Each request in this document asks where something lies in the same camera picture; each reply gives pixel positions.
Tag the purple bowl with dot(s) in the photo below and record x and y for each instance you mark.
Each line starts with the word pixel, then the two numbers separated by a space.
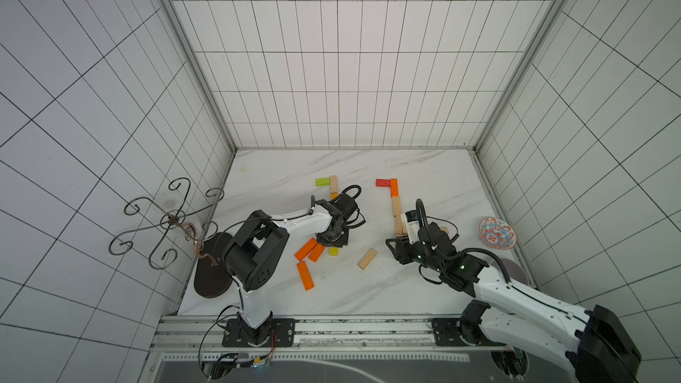
pixel 515 271

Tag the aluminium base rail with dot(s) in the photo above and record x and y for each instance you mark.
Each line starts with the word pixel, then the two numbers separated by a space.
pixel 196 336

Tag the natural wood block top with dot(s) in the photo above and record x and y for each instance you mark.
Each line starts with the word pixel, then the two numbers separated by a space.
pixel 334 184

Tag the orange block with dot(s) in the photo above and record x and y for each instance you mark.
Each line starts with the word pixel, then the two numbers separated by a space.
pixel 305 250
pixel 316 253
pixel 305 276
pixel 394 187

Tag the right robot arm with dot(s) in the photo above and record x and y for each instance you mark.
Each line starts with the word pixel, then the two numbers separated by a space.
pixel 592 344

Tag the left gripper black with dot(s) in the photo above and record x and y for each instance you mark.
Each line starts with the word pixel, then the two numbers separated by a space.
pixel 342 240

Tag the black round plate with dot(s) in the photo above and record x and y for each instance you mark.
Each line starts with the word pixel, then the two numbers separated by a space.
pixel 211 279

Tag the lime green block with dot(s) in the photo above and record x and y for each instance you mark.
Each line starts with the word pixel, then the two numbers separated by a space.
pixel 326 181

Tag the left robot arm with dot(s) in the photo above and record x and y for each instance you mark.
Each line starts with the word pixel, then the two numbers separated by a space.
pixel 252 254

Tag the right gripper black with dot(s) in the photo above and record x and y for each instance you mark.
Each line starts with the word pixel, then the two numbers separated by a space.
pixel 403 249

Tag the patterned red blue plate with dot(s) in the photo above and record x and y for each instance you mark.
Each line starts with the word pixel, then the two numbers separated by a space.
pixel 497 234

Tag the natural wood block diagonal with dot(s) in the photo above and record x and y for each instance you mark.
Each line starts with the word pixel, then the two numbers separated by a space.
pixel 367 259
pixel 399 226

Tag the metal scroll wall ornament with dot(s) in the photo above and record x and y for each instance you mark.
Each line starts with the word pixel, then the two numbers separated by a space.
pixel 165 252

